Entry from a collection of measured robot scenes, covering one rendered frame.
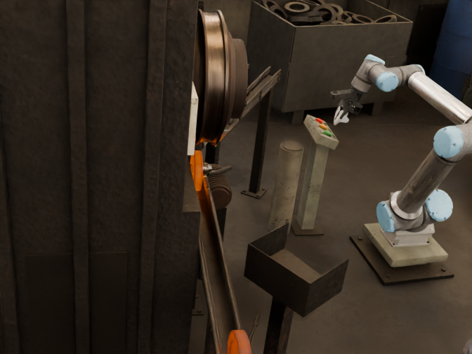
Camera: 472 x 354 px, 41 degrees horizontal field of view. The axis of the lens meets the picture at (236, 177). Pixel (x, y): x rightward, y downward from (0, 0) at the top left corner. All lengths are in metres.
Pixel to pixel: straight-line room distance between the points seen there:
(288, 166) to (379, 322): 0.87
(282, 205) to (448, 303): 0.94
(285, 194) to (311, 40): 1.51
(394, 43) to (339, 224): 1.77
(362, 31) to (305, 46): 0.46
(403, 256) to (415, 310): 0.29
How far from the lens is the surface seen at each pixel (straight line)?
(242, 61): 2.17
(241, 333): 1.73
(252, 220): 3.52
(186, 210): 1.95
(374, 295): 3.18
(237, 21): 4.95
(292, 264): 2.23
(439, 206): 3.10
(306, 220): 3.47
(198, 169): 2.35
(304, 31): 4.42
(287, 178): 3.23
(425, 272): 3.40
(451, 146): 2.56
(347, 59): 4.71
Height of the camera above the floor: 1.93
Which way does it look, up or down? 30 degrees down
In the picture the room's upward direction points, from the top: 7 degrees clockwise
